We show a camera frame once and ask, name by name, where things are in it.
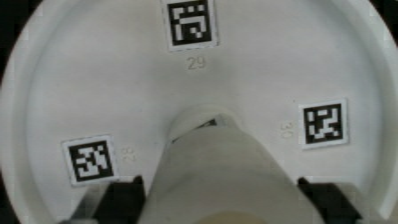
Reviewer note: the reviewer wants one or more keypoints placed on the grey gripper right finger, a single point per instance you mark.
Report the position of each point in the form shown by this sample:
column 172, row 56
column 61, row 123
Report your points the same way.
column 339, row 202

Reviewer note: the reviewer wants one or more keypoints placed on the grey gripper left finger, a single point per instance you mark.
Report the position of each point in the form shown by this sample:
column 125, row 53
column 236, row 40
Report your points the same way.
column 111, row 207

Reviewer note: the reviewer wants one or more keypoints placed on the white cylindrical table leg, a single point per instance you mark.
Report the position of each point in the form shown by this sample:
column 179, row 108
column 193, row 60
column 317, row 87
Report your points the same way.
column 221, row 185

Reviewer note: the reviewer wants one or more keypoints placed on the white round table top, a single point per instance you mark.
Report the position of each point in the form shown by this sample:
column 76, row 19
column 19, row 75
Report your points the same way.
column 134, row 69

